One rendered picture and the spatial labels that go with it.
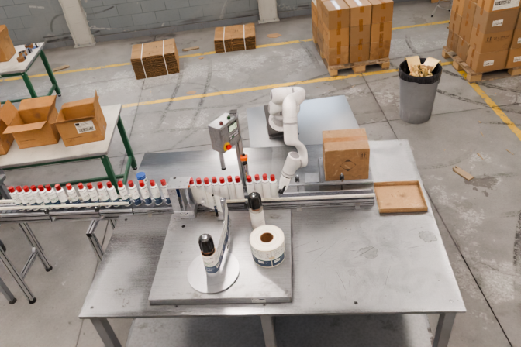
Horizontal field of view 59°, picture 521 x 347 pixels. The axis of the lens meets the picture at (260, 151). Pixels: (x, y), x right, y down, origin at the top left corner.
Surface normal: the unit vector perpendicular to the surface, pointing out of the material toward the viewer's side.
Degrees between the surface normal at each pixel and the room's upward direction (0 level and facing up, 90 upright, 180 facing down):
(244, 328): 0
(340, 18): 90
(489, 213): 0
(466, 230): 0
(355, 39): 92
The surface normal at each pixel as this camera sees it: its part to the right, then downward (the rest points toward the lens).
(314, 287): -0.11, -0.79
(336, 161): -0.04, 0.61
